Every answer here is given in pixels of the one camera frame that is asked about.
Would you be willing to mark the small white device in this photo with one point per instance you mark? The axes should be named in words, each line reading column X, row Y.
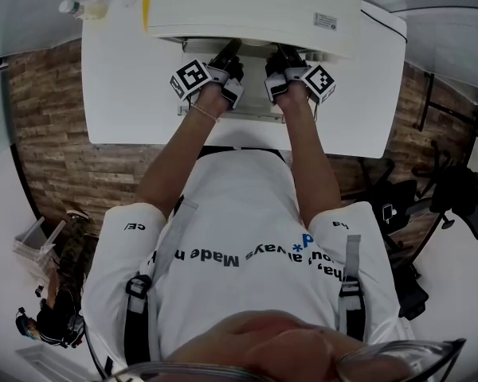
column 389, row 213

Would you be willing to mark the person's left forearm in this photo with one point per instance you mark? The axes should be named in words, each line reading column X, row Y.
column 171, row 149

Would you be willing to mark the black metal desk frame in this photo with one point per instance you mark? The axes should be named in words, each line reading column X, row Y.
column 446, row 110

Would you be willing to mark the yellow oblong object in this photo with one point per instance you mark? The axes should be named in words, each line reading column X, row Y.
column 147, row 10

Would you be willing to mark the white microwave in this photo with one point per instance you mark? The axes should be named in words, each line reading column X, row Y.
column 255, row 6

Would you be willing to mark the person's glasses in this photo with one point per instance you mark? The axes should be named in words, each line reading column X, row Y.
column 414, row 344

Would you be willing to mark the person's white printed t-shirt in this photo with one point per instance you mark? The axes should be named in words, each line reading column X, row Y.
column 239, row 213

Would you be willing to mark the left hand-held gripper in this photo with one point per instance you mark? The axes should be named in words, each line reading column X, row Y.
column 191, row 80

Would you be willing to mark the plastic bottle yellowish liquid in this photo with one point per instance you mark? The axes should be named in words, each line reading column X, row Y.
column 91, row 10

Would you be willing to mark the black mesh office chair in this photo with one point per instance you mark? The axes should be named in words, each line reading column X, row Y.
column 462, row 197

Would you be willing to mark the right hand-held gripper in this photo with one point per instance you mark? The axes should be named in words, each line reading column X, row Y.
column 318, row 84

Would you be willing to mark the person's right forearm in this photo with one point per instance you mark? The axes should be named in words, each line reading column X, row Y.
column 310, row 149

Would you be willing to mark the black bag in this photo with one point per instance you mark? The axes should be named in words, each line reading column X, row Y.
column 414, row 297

